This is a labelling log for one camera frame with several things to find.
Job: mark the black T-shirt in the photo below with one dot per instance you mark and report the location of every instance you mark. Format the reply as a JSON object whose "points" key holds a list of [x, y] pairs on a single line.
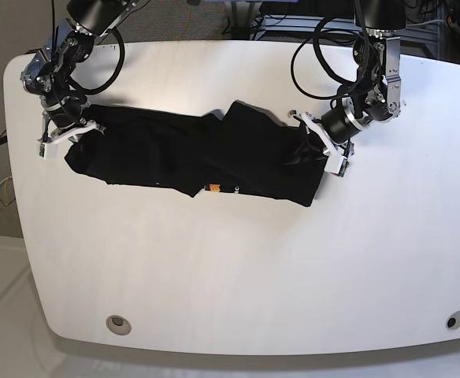
{"points": [[241, 151]]}

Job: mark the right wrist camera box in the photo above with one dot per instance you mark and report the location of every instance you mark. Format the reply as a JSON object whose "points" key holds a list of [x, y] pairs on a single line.
{"points": [[48, 150]]}

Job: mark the right table grommet hole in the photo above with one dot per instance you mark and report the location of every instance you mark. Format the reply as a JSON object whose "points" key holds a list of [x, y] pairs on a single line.
{"points": [[453, 321]]}

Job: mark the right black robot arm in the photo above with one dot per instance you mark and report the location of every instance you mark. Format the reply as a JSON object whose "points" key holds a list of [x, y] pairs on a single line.
{"points": [[49, 74]]}

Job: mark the left table grommet hole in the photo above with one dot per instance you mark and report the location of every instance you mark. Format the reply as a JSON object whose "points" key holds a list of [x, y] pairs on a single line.
{"points": [[118, 325]]}

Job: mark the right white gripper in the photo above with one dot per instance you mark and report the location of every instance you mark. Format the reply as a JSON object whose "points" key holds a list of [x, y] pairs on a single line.
{"points": [[61, 135]]}

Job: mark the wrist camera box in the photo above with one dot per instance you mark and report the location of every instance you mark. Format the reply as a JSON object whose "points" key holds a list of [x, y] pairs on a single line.
{"points": [[48, 150], [336, 165]]}

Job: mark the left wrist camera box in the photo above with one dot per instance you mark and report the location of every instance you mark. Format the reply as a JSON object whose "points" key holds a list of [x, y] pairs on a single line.
{"points": [[336, 165]]}

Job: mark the aluminium frame rail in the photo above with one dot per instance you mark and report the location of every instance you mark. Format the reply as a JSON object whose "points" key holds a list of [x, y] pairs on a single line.
{"points": [[248, 22]]}

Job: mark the table grommet hole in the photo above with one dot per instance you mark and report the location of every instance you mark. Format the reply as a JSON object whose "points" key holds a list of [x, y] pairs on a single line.
{"points": [[453, 321], [118, 325]]}

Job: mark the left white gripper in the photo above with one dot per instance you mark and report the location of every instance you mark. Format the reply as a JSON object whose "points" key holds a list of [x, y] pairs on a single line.
{"points": [[306, 152]]}

